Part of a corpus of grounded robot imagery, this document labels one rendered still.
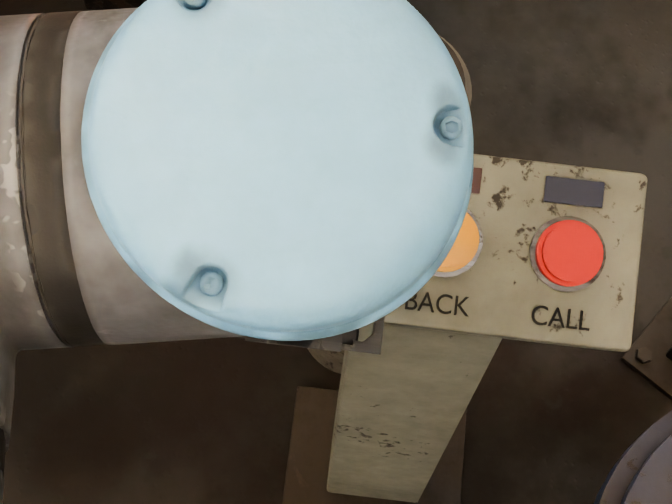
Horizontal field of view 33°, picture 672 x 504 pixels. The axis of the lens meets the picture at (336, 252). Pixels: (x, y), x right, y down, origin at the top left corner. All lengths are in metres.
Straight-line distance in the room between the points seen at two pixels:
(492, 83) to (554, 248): 0.80
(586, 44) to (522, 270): 0.86
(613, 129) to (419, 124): 1.22
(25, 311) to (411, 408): 0.64
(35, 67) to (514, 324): 0.46
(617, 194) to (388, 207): 0.46
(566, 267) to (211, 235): 0.46
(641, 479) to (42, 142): 0.64
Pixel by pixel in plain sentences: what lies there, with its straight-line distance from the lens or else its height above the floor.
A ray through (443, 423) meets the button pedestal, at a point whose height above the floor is 0.32.
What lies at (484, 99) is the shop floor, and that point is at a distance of 1.46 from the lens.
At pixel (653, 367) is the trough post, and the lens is 1.34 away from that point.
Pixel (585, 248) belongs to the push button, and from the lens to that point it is 0.69.
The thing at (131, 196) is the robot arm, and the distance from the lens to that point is 0.26.
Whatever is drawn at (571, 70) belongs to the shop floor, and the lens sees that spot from 1.51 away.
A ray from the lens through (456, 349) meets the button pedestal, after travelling 0.77.
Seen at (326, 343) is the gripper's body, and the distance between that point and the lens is 0.42.
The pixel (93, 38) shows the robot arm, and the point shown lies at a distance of 0.29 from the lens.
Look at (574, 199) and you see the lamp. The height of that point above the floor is 0.61.
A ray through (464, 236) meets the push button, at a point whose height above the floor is 0.61.
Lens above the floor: 1.22
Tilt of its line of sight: 66 degrees down
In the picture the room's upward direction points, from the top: 6 degrees clockwise
